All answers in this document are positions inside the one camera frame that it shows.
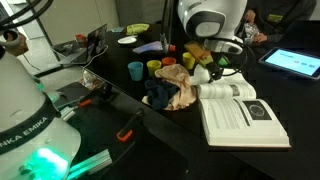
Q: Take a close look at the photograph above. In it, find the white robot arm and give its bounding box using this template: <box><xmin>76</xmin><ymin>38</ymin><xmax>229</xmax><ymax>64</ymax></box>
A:
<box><xmin>0</xmin><ymin>18</ymin><xmax>110</xmax><ymax>180</ymax></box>

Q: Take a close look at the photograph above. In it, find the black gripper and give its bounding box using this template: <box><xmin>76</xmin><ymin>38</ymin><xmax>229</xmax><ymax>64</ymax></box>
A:
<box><xmin>206</xmin><ymin>52</ymin><xmax>230</xmax><ymax>83</ymax></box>

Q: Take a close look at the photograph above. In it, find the yellow cup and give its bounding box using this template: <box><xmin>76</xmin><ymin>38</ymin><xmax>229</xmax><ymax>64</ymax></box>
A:
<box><xmin>183</xmin><ymin>52</ymin><xmax>195</xmax><ymax>70</ymax></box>

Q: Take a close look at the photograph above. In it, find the yellow-green cup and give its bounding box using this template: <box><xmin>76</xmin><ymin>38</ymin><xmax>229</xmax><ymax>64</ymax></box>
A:
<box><xmin>147</xmin><ymin>60</ymin><xmax>162</xmax><ymax>76</ymax></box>

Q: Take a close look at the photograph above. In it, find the white plate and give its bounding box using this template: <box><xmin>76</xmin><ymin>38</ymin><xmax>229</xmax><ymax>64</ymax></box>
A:
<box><xmin>118</xmin><ymin>36</ymin><xmax>137</xmax><ymax>45</ymax></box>

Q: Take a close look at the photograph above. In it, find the orange mug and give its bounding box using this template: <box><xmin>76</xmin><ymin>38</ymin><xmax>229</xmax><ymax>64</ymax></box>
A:
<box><xmin>75</xmin><ymin>34</ymin><xmax>87</xmax><ymax>43</ymax></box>

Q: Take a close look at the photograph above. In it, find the tablet with lit screen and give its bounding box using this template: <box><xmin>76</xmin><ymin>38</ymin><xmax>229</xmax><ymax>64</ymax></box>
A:
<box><xmin>259</xmin><ymin>47</ymin><xmax>320</xmax><ymax>80</ymax></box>

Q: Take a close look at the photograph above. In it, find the black orange clamp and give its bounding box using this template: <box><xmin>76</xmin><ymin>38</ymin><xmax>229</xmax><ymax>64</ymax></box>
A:
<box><xmin>78</xmin><ymin>83</ymin><xmax>112</xmax><ymax>107</ymax></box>
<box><xmin>116</xmin><ymin>108</ymin><xmax>144</xmax><ymax>142</ymax></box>

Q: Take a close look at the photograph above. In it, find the orange cup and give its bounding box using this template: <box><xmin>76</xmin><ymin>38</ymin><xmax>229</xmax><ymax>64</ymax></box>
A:
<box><xmin>161</xmin><ymin>57</ymin><xmax>176</xmax><ymax>66</ymax></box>

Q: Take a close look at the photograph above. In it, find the small orange object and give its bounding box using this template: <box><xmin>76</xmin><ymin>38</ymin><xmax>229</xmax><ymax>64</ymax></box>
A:
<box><xmin>169</xmin><ymin>45</ymin><xmax>176</xmax><ymax>52</ymax></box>

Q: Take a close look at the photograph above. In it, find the seated person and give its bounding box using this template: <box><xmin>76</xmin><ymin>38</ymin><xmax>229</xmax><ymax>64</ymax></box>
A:
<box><xmin>243</xmin><ymin>0</ymin><xmax>317</xmax><ymax>44</ymax></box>

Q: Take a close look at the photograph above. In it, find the green ball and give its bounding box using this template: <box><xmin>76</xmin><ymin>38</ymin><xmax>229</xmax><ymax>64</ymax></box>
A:
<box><xmin>218</xmin><ymin>57</ymin><xmax>229</xmax><ymax>67</ymax></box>

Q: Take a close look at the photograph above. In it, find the wooden camera mount block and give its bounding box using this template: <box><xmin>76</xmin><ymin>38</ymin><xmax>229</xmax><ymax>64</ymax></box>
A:
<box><xmin>184</xmin><ymin>41</ymin><xmax>213</xmax><ymax>67</ymax></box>

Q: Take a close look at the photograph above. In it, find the green yellow cloth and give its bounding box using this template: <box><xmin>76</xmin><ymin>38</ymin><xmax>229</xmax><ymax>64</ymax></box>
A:
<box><xmin>126</xmin><ymin>23</ymin><xmax>150</xmax><ymax>35</ymax></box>

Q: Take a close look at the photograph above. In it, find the blue cup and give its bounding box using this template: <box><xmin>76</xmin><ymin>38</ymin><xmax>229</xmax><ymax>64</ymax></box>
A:
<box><xmin>128</xmin><ymin>61</ymin><xmax>143</xmax><ymax>81</ymax></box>

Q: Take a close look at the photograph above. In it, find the UIST blue book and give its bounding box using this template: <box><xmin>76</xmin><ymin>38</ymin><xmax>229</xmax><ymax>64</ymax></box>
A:
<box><xmin>133</xmin><ymin>41</ymin><xmax>163</xmax><ymax>54</ymax></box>

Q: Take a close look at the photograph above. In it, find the open laptop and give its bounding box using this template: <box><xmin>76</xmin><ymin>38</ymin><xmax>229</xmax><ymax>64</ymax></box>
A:
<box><xmin>60</xmin><ymin>25</ymin><xmax>108</xmax><ymax>65</ymax></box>

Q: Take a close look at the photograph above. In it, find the white book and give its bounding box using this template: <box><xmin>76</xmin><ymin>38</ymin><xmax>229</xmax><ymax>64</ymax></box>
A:
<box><xmin>190</xmin><ymin>65</ymin><xmax>290</xmax><ymax>148</ymax></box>

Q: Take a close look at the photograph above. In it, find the beige cloth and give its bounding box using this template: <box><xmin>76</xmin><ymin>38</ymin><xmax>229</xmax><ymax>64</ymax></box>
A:
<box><xmin>142</xmin><ymin>64</ymin><xmax>196</xmax><ymax>111</ymax></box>

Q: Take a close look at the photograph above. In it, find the dark blue cloth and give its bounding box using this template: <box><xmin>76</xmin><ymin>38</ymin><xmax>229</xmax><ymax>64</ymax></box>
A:
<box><xmin>145</xmin><ymin>79</ymin><xmax>180</xmax><ymax>110</ymax></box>

